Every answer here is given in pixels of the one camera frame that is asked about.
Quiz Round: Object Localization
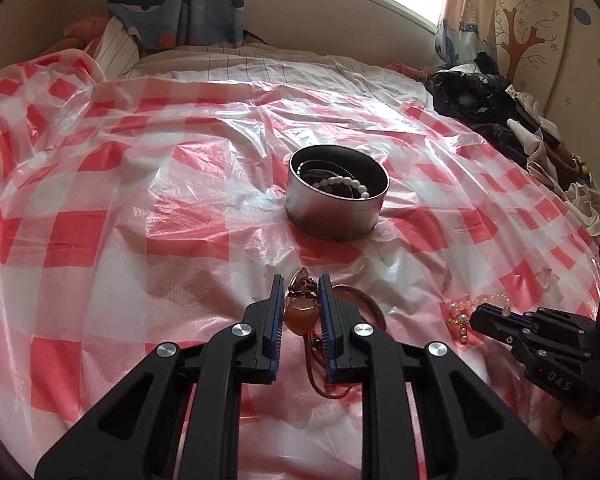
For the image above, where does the red cord amber pendant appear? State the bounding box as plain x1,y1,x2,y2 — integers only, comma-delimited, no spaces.
286,267,353,401

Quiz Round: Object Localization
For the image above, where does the round metal tin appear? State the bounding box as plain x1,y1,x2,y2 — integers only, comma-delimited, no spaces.
284,145,388,241

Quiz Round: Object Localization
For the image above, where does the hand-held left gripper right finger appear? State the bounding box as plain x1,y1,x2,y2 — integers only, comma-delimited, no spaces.
317,273,551,480

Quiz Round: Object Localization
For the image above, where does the pink cloth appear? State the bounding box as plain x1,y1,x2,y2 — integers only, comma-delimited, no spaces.
62,15,112,53

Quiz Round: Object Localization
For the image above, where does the red checked plastic sheet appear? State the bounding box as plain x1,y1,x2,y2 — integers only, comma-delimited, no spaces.
0,52,600,480

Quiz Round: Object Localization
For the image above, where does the striped white duvet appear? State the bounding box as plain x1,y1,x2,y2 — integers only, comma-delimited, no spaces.
130,42,431,106

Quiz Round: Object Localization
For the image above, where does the rose gold bangle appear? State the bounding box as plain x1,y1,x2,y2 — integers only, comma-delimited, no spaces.
330,284,388,333

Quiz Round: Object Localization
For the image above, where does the black clothes pile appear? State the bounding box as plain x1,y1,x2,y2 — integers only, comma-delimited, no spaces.
425,52,576,171

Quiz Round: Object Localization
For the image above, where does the silver bangle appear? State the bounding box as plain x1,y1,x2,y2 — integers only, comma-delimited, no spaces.
296,158,368,186

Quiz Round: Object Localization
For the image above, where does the wardrobe with tree decal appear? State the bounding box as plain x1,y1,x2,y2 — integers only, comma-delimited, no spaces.
495,0,600,186

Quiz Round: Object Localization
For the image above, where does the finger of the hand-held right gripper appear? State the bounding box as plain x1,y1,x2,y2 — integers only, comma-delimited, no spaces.
469,311,528,357
480,305,595,335

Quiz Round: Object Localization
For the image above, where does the white clothes pile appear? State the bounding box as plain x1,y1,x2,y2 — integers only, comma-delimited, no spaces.
505,85,600,233

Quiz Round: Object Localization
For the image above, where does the pink cartoon curtain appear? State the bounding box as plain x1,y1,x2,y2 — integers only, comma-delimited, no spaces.
434,0,503,68

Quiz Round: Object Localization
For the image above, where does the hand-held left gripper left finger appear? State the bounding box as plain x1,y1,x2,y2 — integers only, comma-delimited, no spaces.
34,274,287,480

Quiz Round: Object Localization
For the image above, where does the white bead bracelet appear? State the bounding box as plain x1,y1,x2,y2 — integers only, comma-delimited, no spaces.
312,175,371,200

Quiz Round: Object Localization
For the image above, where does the pale bead bracelet gold charm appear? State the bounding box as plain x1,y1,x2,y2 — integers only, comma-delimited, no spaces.
445,292,513,346

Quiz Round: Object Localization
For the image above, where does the striped white pillow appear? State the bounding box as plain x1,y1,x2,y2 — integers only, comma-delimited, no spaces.
92,15,143,81

